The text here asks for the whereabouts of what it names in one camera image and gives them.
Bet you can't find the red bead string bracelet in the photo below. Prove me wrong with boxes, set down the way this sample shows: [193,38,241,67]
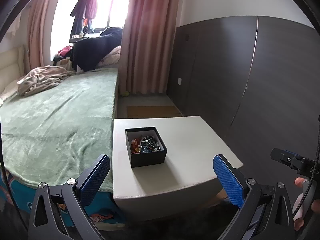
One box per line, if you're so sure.
[130,138,141,155]

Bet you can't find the black jewelry box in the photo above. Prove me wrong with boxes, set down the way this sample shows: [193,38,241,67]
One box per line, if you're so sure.
[125,127,167,168]

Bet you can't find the blue braided bead bracelet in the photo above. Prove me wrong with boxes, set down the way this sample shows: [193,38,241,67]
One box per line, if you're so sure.
[139,135,162,153]

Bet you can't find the person's hand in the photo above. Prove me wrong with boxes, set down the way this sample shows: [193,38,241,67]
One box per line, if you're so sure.
[292,177,320,231]

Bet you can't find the green bed blanket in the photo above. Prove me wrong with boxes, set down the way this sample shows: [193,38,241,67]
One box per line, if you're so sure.
[1,68,118,188]

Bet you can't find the white side table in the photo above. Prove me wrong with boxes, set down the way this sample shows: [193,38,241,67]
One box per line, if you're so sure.
[112,116,243,220]

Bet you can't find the dark wood wardrobe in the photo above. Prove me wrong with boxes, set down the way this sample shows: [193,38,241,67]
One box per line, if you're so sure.
[166,15,320,188]

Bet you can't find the beige crumpled blanket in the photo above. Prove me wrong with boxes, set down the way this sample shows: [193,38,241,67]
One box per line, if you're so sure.
[17,66,75,96]

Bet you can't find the cream padded headboard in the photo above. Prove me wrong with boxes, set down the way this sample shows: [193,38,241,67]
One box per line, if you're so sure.
[0,46,25,105]

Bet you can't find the black clothes pile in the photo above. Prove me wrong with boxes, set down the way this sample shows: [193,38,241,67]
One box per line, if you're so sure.
[70,27,123,72]

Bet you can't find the pink curtain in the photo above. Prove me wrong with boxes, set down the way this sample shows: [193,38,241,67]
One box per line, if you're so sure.
[119,0,179,95]

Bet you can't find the hanging dark clothes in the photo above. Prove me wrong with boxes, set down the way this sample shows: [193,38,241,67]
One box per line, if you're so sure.
[70,0,97,38]

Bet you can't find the black cable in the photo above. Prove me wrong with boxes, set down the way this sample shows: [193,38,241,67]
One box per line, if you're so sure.
[292,114,320,215]

